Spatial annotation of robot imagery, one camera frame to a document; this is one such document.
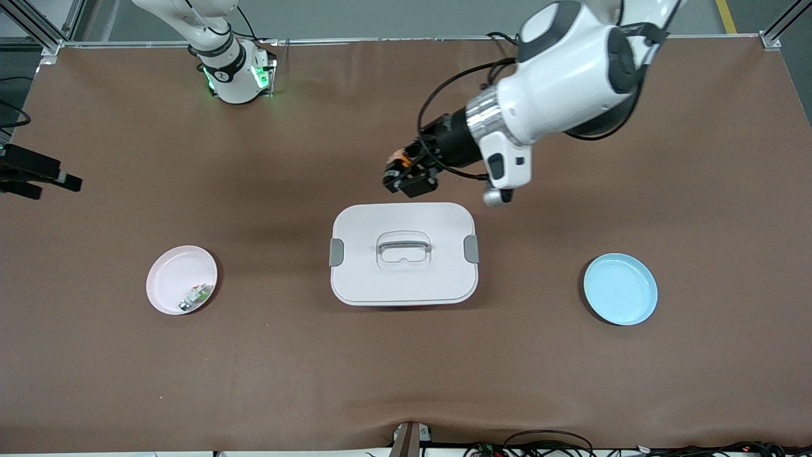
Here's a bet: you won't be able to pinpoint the pale pink round plate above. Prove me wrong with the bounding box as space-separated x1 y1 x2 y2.
146 245 218 316

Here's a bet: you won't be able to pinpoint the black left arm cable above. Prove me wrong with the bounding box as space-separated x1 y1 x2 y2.
417 57 527 183

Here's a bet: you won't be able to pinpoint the black left arm base cables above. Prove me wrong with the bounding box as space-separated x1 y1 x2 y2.
486 30 522 51

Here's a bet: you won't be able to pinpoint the light blue round plate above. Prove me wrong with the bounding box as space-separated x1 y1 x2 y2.
583 253 658 326

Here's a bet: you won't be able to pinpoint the black looped cable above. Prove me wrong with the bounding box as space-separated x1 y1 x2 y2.
504 430 595 457

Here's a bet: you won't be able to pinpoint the brown table mat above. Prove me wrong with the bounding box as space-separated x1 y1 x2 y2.
0 38 812 453

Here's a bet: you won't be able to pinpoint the orange push-button switch black body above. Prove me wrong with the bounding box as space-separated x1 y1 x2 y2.
383 147 416 192

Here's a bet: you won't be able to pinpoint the black right arm base cable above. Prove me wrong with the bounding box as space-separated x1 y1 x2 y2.
236 5 261 44

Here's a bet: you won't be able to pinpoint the aluminium frame profile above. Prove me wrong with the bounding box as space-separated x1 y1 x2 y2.
761 0 812 50
0 0 86 55

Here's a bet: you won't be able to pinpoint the brown stand post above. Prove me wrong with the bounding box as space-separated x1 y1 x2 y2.
392 421 433 457

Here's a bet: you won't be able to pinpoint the green push-button switch white body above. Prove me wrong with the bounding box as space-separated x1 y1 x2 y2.
178 283 213 312

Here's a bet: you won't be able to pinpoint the white lidded storage box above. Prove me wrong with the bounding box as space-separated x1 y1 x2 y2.
329 202 480 307

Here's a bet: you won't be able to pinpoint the tangled cable bundle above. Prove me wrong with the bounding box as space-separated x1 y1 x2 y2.
466 441 812 457

